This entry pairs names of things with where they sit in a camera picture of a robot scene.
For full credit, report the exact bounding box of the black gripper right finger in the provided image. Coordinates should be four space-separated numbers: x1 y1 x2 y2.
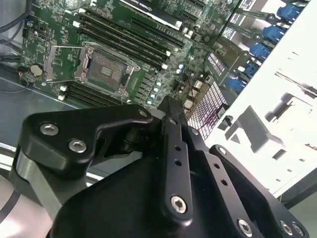
170 96 311 238

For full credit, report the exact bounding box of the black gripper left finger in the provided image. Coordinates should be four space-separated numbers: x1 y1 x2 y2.
16 95 195 225

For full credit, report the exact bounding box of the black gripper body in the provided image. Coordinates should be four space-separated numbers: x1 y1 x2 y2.
51 155 279 238

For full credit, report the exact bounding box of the metal socket cover frame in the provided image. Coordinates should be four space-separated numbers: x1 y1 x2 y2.
44 44 91 84

